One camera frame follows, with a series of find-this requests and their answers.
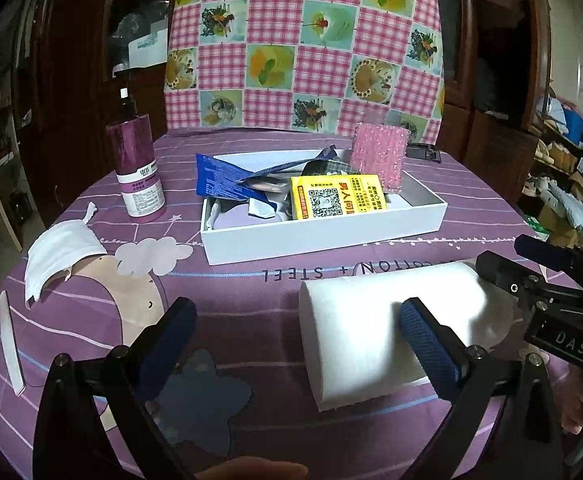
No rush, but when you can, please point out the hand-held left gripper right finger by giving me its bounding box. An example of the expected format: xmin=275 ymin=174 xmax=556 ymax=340
xmin=400 ymin=296 xmax=565 ymax=480

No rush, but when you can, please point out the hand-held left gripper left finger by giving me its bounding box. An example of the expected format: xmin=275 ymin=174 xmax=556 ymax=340
xmin=34 ymin=296 xmax=198 ymax=480

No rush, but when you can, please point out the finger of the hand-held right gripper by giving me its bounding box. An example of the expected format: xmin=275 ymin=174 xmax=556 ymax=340
xmin=475 ymin=251 xmax=547 ymax=301
xmin=514 ymin=234 xmax=583 ymax=274

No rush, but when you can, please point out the white toilet paper roll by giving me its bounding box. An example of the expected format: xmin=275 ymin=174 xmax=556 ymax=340
xmin=299 ymin=260 xmax=522 ymax=413

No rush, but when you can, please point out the white cardboard box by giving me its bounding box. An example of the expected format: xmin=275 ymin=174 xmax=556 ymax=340
xmin=200 ymin=147 xmax=447 ymax=266

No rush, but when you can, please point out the pink bubble wrap pouch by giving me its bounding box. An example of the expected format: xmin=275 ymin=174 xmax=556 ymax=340
xmin=349 ymin=122 xmax=411 ymax=196

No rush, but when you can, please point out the yellow tissue packet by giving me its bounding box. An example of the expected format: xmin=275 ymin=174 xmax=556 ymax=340
xmin=290 ymin=174 xmax=389 ymax=221

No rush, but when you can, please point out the blue foil packet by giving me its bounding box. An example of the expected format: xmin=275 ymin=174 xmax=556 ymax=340
xmin=195 ymin=147 xmax=339 ymax=203

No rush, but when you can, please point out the green plaid cloth pouch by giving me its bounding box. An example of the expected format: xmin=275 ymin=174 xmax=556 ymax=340
xmin=301 ymin=157 xmax=359 ymax=178

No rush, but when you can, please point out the person's left hand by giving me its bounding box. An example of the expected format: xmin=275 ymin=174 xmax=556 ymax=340
xmin=194 ymin=455 xmax=308 ymax=480

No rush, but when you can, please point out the grey plastic bag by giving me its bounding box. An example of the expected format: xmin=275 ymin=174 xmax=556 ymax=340
xmin=546 ymin=182 xmax=583 ymax=248

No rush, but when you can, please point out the dark wooden cabinet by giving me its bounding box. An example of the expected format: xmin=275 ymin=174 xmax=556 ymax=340
xmin=14 ymin=0 xmax=185 ymax=231
xmin=434 ymin=0 xmax=557 ymax=206

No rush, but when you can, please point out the white face mask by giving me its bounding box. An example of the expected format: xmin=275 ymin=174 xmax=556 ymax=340
xmin=24 ymin=202 xmax=107 ymax=308

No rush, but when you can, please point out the black plastic holder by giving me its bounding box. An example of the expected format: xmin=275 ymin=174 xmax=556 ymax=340
xmin=405 ymin=143 xmax=443 ymax=164

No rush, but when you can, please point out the white paper strip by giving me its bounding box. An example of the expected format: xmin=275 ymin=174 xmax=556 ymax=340
xmin=0 ymin=290 xmax=26 ymax=396

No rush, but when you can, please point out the purple bottle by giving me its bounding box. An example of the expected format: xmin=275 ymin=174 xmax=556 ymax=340
xmin=106 ymin=87 xmax=167 ymax=220

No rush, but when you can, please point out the pink checkered chair cover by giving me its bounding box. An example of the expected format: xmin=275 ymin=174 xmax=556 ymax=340
xmin=164 ymin=0 xmax=446 ymax=145

